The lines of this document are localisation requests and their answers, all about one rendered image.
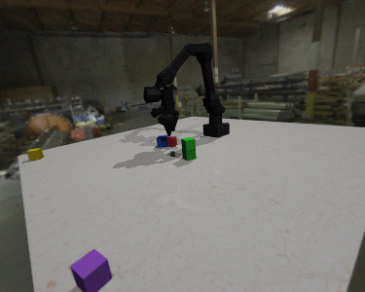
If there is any green block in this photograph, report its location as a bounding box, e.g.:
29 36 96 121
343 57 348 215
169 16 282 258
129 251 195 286
182 149 196 161
181 137 196 151

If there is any purple block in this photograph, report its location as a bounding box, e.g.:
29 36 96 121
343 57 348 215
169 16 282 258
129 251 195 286
70 249 112 292

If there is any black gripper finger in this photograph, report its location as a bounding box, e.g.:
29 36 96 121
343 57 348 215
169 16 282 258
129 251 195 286
172 117 179 131
160 121 174 136

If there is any blue block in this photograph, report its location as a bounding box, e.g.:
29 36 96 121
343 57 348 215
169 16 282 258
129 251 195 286
157 135 168 147

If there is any small yellow cube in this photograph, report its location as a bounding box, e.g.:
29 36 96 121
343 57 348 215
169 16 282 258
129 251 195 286
26 148 44 161

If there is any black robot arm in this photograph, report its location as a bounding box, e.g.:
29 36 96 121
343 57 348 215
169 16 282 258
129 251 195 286
143 43 225 126

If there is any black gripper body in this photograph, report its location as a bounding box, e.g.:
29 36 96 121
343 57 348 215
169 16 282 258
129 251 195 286
158 100 179 123

